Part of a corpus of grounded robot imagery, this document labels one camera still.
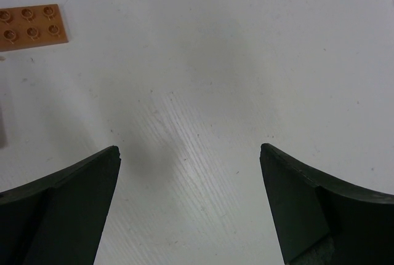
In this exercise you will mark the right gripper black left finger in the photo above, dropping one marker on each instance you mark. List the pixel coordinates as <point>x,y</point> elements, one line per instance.
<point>59,218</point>

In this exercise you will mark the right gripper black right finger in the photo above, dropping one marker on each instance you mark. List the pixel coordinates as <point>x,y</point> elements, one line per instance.
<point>321,219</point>

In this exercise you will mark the orange lego brick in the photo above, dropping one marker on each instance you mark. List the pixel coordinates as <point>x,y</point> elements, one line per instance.
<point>31,26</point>

